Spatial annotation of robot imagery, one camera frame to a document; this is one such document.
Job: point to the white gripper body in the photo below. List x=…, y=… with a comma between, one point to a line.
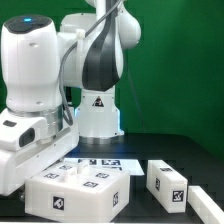
x=17, y=167

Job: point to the white door panel front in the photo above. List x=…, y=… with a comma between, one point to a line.
x=62, y=174

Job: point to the white cabinet box body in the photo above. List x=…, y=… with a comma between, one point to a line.
x=75, y=205

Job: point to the white cabinet door panel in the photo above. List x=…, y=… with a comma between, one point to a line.
x=96, y=178

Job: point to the white cabinet block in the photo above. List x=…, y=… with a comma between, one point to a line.
x=167, y=185

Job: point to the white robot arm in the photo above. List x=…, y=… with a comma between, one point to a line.
x=60, y=82

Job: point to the white marker sheet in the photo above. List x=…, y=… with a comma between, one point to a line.
x=131, y=165

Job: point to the white bar piece right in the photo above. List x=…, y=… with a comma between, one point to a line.
x=207, y=210

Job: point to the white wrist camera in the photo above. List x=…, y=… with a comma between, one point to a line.
x=16, y=132

